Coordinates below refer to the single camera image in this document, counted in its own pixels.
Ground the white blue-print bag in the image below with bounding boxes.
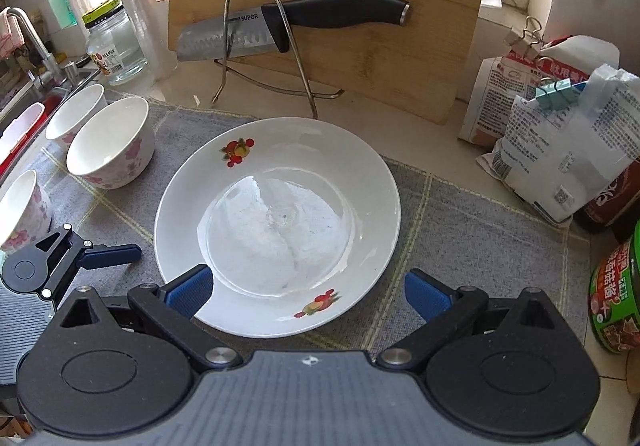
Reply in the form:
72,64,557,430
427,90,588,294
475,65,640,227

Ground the glass jar with green lid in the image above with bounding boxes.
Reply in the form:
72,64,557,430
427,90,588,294
82,0,149,87

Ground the dark soy sauce bottle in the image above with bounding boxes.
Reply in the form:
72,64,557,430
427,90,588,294
572,161,640,242

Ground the metal sink cylinder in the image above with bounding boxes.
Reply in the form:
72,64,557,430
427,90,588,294
62,58,91,84

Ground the teal binder clip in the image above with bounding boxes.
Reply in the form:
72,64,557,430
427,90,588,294
535,78,572,109

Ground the green sauce tub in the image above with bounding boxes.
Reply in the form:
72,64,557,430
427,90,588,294
589,221,640,354

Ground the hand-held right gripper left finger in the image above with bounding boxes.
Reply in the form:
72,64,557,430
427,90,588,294
60,264,244,373

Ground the grey checked towel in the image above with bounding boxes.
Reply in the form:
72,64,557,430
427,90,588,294
0,96,593,362

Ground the tall plastic wrap roll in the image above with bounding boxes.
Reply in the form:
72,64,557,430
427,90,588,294
97,0,178,83

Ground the pink checked cloth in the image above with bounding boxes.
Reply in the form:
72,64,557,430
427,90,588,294
0,11,25,58

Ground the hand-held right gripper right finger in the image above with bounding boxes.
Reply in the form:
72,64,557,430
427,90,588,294
375,269,556,373

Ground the black-handled kitchen knife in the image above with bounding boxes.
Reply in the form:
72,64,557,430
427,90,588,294
176,0,412,63

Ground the metal faucet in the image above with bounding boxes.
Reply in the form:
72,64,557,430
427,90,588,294
5,7,63,89

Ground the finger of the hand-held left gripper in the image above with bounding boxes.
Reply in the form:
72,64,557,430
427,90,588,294
30,224,141,299

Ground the silver binder clip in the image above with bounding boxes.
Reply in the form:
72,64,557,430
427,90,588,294
502,16,546,61

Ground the white pink-flower bowl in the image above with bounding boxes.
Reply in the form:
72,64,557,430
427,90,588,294
65,96,156,190
45,84,108,149
0,169,54,254

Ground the white fruit-print plate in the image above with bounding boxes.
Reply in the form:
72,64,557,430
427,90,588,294
154,117,402,338

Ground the metal wire rack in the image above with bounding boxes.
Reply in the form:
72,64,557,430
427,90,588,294
210,0,346,121

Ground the stainless steel sink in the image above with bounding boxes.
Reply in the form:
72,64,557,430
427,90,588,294
0,53,101,177

